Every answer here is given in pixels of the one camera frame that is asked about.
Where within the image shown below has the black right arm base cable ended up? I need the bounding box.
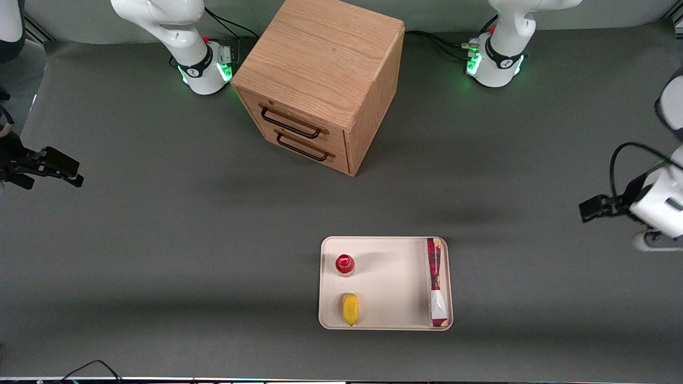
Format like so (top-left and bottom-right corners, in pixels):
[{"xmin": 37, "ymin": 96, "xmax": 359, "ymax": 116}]
[{"xmin": 204, "ymin": 7, "xmax": 259, "ymax": 41}]

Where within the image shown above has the wooden drawer cabinet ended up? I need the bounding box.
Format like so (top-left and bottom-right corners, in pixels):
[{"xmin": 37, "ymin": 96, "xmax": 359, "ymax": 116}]
[{"xmin": 231, "ymin": 0, "xmax": 405, "ymax": 177}]

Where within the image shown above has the thin black table edge cable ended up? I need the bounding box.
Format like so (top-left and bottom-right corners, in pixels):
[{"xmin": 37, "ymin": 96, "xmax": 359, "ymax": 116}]
[{"xmin": 51, "ymin": 360, "xmax": 124, "ymax": 384}]

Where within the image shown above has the black arm base cable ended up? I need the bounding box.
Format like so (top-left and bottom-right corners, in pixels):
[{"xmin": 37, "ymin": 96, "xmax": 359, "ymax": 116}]
[
  {"xmin": 404, "ymin": 29, "xmax": 483, "ymax": 60},
  {"xmin": 204, "ymin": 7, "xmax": 259, "ymax": 41}
]

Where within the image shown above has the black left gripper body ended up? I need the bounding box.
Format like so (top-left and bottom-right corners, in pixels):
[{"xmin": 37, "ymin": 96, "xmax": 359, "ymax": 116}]
[{"xmin": 619, "ymin": 175, "xmax": 650, "ymax": 215}]

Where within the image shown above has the black drawer handle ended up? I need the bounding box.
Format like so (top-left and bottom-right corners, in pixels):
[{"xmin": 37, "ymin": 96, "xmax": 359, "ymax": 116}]
[
  {"xmin": 259, "ymin": 103, "xmax": 328, "ymax": 140},
  {"xmin": 275, "ymin": 129, "xmax": 335, "ymax": 162}
]

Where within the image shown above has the beige plastic tray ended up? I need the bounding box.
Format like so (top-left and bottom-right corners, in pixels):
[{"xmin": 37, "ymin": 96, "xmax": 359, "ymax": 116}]
[{"xmin": 319, "ymin": 236, "xmax": 454, "ymax": 331}]

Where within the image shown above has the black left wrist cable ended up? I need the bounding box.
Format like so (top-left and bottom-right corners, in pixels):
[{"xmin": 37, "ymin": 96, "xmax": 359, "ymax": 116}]
[{"xmin": 609, "ymin": 141, "xmax": 683, "ymax": 202}]

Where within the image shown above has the yellow lemon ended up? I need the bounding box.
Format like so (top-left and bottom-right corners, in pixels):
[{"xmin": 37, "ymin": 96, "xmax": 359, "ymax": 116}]
[{"xmin": 342, "ymin": 293, "xmax": 360, "ymax": 326}]

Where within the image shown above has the red tartan cookie box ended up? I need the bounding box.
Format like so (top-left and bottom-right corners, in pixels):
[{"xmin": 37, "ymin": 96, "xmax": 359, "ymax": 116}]
[{"xmin": 425, "ymin": 237, "xmax": 447, "ymax": 327}]

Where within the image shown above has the black left arm base cable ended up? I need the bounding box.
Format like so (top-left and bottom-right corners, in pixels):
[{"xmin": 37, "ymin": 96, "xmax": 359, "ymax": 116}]
[{"xmin": 404, "ymin": 29, "xmax": 483, "ymax": 60}]

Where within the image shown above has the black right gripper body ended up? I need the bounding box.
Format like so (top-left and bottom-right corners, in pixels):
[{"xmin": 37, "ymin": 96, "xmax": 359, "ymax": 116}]
[{"xmin": 0, "ymin": 133, "xmax": 49, "ymax": 182}]

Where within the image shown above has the grey table mat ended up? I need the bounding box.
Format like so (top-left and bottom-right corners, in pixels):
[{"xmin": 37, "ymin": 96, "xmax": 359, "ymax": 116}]
[{"xmin": 0, "ymin": 20, "xmax": 683, "ymax": 380}]

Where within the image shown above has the wooden drawer front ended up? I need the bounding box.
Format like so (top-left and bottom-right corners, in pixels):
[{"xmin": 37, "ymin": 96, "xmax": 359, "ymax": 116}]
[
  {"xmin": 250, "ymin": 124, "xmax": 351, "ymax": 176},
  {"xmin": 237, "ymin": 90, "xmax": 348, "ymax": 156}
]

